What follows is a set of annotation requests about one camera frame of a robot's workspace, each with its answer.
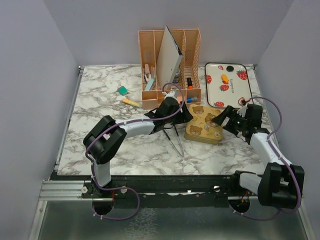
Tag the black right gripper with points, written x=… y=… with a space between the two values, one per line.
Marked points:
x=230 y=112

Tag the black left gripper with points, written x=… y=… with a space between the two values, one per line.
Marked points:
x=184 y=116

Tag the black-tipped metal tongs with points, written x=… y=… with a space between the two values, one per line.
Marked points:
x=173 y=137

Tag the silver tin lid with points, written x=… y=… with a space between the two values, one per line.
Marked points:
x=201 y=123

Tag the gold metal cookie tin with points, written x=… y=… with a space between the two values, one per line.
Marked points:
x=212 y=138

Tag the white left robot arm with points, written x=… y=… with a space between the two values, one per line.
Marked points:
x=104 y=140

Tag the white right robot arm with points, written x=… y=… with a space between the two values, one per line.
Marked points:
x=281 y=183

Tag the strawberry print white tray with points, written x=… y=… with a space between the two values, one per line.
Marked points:
x=220 y=95

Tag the peach plastic desk organizer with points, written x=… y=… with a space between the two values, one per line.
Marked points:
x=149 y=46

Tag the black orange marker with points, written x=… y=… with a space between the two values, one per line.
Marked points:
x=189 y=83

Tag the blue white patterned tin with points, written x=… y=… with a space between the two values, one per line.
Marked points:
x=177 y=76

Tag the orange fish-shaped cookie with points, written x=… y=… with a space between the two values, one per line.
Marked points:
x=225 y=79

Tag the light blue eraser case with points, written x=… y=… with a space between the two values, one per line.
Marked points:
x=150 y=84

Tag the black round sandwich cookie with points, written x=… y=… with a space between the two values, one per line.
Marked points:
x=230 y=68

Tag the pink white stapler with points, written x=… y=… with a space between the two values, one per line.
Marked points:
x=147 y=73

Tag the grey folder board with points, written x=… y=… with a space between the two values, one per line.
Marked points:
x=170 y=56

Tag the teal eraser block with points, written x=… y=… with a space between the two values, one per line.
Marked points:
x=122 y=90

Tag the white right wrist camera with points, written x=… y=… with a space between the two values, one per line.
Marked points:
x=243 y=109

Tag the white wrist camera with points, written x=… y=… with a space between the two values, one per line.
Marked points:
x=243 y=109
x=172 y=94

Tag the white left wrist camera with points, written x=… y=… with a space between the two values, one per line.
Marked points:
x=172 y=94

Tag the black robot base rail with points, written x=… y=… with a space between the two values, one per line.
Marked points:
x=168 y=191

